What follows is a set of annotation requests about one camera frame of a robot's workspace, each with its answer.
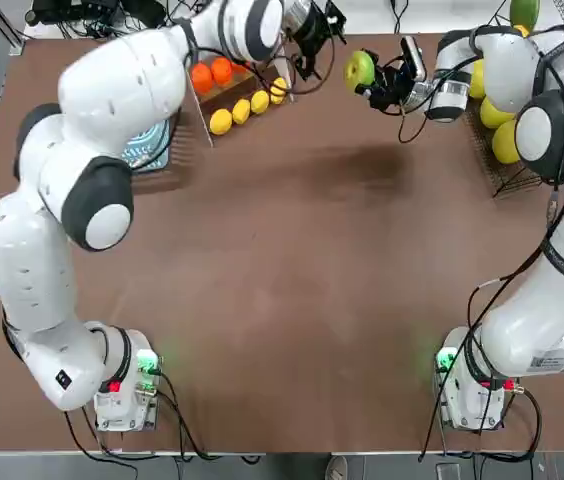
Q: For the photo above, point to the yellow lemon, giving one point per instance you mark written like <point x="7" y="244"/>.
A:
<point x="278" y="92"/>
<point x="241" y="111"/>
<point x="220" y="121"/>
<point x="260" y="102"/>

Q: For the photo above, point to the clear acrylic tiered fruit shelf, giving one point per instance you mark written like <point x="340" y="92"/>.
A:
<point x="287" y="82"/>

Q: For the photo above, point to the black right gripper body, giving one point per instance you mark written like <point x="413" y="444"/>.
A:
<point x="393" y="87"/>

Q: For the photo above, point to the yellow mango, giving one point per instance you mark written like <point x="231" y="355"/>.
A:
<point x="523" y="30"/>

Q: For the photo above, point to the person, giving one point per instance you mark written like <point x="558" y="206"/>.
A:
<point x="337" y="467"/>

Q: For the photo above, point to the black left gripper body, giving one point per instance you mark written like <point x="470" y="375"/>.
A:
<point x="314" y="27"/>

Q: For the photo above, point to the black electronics box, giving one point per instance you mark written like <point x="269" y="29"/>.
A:
<point x="72" y="7"/>

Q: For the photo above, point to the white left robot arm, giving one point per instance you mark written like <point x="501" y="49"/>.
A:
<point x="122" y="85"/>

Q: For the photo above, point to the small clear plastic box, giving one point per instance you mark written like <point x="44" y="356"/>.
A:
<point x="447" y="471"/>

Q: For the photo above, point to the green apple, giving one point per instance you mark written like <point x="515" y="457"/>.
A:
<point x="504" y="145"/>
<point x="492" y="115"/>
<point x="477" y="80"/>

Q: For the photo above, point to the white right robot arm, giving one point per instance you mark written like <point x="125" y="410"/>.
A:
<point x="507" y="65"/>

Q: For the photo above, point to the light blue plastic basket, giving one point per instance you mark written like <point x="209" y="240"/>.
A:
<point x="152" y="145"/>

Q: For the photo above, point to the yellow-green apple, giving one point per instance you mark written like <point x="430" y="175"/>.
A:
<point x="359" y="70"/>

